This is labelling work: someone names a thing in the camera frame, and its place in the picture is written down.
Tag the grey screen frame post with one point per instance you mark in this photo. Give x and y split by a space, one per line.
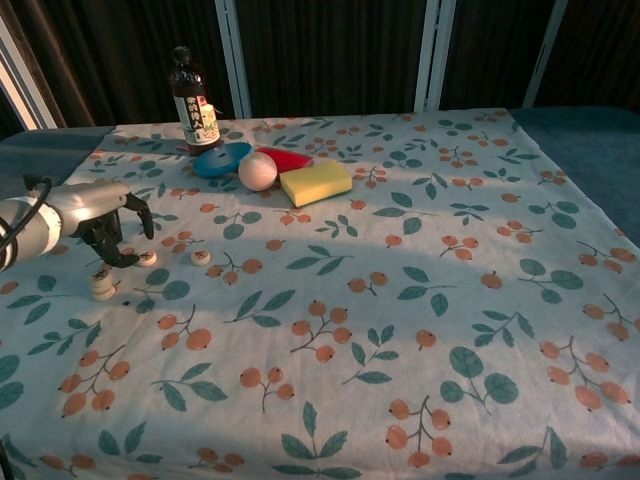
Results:
542 55

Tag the yellow sponge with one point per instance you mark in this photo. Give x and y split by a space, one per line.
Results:
315 182

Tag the white screen frame post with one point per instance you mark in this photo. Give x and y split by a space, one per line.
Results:
232 55
430 55
22 87

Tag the floral berry tablecloth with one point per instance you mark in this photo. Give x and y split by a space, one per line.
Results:
350 300

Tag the white chess piece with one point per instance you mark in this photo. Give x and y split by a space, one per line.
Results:
104 292

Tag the blue round disc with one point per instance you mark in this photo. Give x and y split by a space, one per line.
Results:
220 160

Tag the red plastic cup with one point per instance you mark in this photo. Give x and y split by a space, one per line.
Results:
292 159

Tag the dark pleated screen panel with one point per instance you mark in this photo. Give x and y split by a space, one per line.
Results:
125 50
490 50
600 50
330 50

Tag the dark brown labelled bottle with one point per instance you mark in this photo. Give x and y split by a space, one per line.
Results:
192 90

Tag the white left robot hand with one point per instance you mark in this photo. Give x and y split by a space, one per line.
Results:
95 205

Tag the white ball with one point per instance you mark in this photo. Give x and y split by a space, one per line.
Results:
257 172

